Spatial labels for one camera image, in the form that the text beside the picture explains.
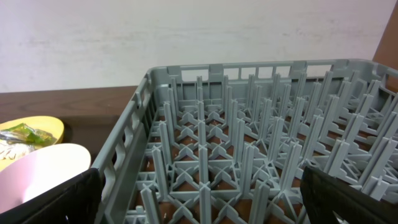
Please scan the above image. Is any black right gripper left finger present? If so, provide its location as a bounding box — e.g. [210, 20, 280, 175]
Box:
[1, 168, 102, 224]

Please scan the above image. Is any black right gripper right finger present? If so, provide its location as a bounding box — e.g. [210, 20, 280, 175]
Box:
[300, 167, 397, 224]

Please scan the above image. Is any pink white bowl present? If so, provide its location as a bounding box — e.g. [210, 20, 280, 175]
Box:
[1, 143, 91, 213]

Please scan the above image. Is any green white food wrapper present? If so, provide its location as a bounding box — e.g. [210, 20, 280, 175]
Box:
[1, 123, 57, 160]

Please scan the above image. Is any grey plastic dishwasher rack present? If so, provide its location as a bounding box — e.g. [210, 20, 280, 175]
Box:
[93, 59, 397, 223]

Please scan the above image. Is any yellow plate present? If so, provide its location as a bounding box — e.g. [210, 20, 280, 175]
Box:
[1, 116, 64, 170]

